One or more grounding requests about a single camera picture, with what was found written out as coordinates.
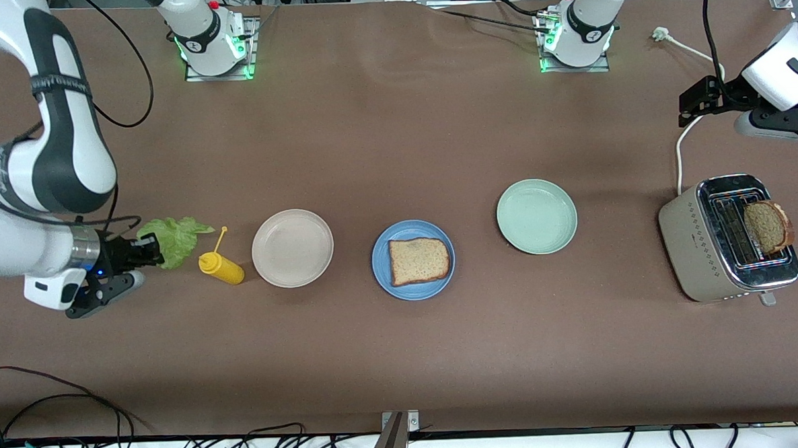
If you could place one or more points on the green lettuce leaf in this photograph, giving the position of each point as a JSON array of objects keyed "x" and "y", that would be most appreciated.
[{"x": 177, "y": 237}]

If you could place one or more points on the blue round plate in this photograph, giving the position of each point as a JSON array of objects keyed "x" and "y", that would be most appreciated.
[{"x": 414, "y": 292}]

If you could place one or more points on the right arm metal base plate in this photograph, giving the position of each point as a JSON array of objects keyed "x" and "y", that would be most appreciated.
[{"x": 253, "y": 52}]

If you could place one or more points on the aluminium bracket profile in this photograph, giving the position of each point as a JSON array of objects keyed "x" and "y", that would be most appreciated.
[{"x": 392, "y": 446}]

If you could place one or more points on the pale green round plate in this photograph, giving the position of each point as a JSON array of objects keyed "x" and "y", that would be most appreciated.
[{"x": 537, "y": 216}]

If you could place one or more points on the yellow squeeze sauce bottle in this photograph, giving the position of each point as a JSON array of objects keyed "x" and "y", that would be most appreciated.
[{"x": 226, "y": 270}]

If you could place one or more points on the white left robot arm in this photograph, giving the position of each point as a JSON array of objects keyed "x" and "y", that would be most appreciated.
[{"x": 585, "y": 24}]

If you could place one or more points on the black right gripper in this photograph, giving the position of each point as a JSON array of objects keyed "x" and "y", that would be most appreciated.
[{"x": 116, "y": 255}]

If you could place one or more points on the brown bread slice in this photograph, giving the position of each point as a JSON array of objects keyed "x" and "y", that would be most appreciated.
[
  {"x": 769, "y": 228},
  {"x": 419, "y": 260}
]

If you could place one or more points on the beige round plate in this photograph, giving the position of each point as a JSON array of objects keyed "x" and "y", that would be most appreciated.
[{"x": 292, "y": 249}]

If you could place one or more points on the beige chrome toaster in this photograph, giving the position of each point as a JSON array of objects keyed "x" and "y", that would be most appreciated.
[{"x": 690, "y": 252}]

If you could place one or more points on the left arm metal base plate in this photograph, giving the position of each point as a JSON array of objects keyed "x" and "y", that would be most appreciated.
[{"x": 571, "y": 70}]

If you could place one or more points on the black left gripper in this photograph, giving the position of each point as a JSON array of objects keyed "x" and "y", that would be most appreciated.
[{"x": 732, "y": 94}]

